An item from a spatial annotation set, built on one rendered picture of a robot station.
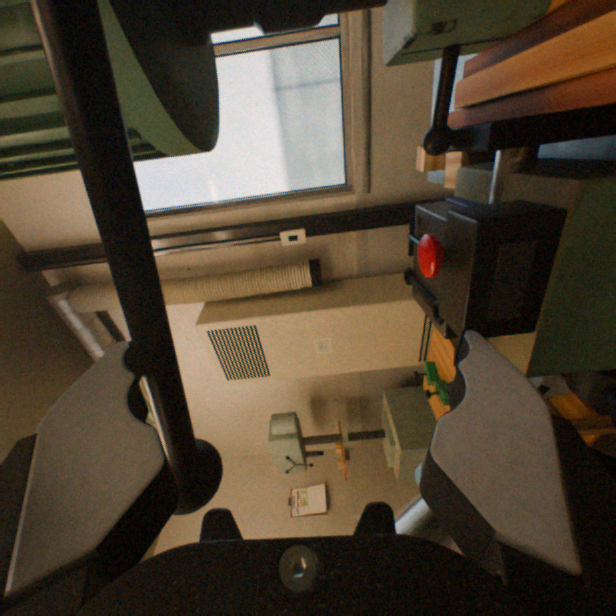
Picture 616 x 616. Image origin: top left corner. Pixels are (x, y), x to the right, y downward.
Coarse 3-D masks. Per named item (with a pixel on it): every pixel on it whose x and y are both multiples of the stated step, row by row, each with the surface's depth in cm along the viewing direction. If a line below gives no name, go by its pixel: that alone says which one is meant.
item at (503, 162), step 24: (504, 120) 16; (528, 120) 16; (552, 120) 16; (576, 120) 16; (600, 120) 16; (456, 144) 20; (480, 144) 17; (504, 144) 16; (528, 144) 17; (504, 168) 21; (528, 168) 20
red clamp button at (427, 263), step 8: (424, 240) 20; (432, 240) 19; (424, 248) 20; (432, 248) 19; (440, 248) 19; (424, 256) 20; (432, 256) 19; (440, 256) 19; (424, 264) 20; (432, 264) 19; (440, 264) 19; (424, 272) 21; (432, 272) 20
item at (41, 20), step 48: (48, 0) 6; (96, 0) 7; (48, 48) 7; (96, 48) 7; (96, 96) 7; (96, 144) 8; (96, 192) 8; (144, 240) 9; (144, 288) 10; (144, 336) 11; (192, 432) 14; (192, 480) 14
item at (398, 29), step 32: (416, 0) 15; (448, 0) 15; (480, 0) 15; (512, 0) 15; (544, 0) 15; (384, 32) 20; (416, 32) 15; (448, 32) 16; (480, 32) 16; (512, 32) 17
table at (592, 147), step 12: (456, 72) 36; (432, 108) 44; (552, 144) 24; (564, 144) 23; (576, 144) 22; (588, 144) 21; (600, 144) 20; (612, 144) 19; (540, 156) 25; (552, 156) 24; (564, 156) 23; (576, 156) 22; (588, 156) 21; (600, 156) 20; (612, 156) 19; (432, 180) 47; (444, 180) 43
